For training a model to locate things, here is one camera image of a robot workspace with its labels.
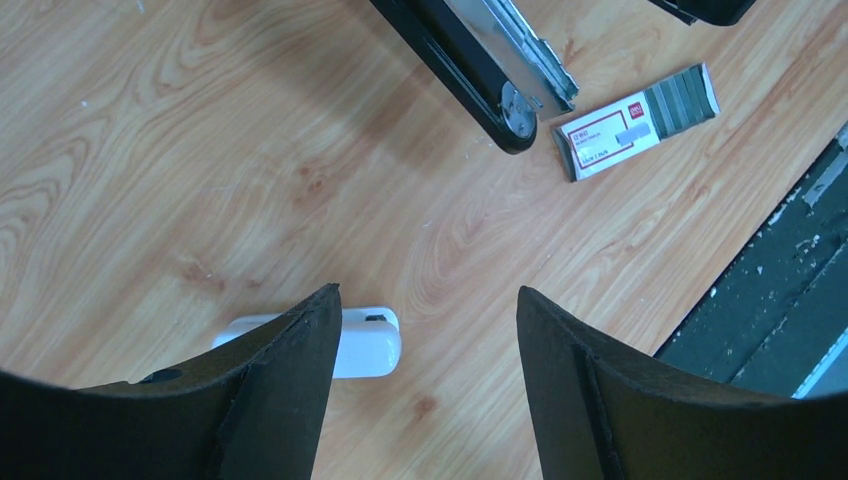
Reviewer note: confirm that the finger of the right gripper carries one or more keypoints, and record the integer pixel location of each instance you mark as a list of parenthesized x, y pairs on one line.
[(722, 13)]

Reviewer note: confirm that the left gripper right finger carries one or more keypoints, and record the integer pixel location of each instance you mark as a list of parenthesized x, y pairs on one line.
[(601, 409)]

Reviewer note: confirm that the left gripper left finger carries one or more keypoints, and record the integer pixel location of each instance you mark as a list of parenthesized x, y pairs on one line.
[(251, 408)]

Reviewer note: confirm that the white stapler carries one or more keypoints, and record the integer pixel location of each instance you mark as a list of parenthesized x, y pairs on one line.
[(370, 342)]

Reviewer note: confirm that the black stapler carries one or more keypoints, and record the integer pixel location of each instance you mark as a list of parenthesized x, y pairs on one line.
[(491, 60)]

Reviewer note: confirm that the staple box with staples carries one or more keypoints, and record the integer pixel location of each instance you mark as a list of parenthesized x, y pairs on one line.
[(634, 124)]

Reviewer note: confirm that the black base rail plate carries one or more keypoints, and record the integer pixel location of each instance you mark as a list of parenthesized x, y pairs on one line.
[(775, 320)]

